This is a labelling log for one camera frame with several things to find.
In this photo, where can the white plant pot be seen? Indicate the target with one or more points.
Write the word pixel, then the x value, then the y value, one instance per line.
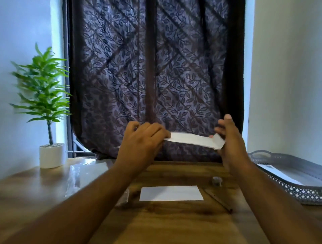
pixel 51 156

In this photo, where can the white paper envelope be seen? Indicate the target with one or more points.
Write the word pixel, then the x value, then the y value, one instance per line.
pixel 191 139

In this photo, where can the person's right forearm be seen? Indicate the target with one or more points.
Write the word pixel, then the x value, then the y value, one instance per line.
pixel 271 208

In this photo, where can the person's left forearm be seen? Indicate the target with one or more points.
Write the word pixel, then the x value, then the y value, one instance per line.
pixel 83 203

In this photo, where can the green artificial plant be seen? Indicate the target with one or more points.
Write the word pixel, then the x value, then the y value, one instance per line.
pixel 44 85

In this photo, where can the white envelope with label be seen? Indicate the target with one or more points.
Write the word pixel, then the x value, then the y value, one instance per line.
pixel 279 173

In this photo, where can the person's left hand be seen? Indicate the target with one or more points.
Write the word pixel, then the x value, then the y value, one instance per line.
pixel 139 148

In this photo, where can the person's right hand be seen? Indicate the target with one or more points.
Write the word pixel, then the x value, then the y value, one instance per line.
pixel 234 145

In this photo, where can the small clear plastic wrapper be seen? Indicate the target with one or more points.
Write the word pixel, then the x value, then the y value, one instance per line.
pixel 123 197

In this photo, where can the dark leaf-patterned curtain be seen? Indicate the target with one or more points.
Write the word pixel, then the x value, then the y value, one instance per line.
pixel 120 62

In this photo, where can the dark window frame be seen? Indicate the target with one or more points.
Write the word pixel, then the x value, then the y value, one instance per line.
pixel 66 37

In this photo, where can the small clear tape roll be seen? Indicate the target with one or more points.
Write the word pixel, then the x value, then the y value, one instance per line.
pixel 216 181

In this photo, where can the person's right middle finger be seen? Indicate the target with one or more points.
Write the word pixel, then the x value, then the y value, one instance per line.
pixel 219 130

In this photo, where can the grey perforated tray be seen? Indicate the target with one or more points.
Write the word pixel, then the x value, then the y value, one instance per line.
pixel 301 191

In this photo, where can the person's left little finger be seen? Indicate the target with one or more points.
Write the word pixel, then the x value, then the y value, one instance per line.
pixel 131 127

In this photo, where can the white paper card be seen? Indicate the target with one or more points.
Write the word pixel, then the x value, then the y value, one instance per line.
pixel 171 193

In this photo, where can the dark pencil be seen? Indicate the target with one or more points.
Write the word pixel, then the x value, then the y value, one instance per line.
pixel 218 200

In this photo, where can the person's right thumb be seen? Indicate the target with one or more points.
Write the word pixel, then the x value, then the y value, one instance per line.
pixel 228 120

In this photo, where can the large clear plastic bag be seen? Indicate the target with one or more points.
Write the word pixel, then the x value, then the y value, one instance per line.
pixel 88 173

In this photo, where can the person's left middle finger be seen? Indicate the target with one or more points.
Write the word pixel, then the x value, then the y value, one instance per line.
pixel 154 130

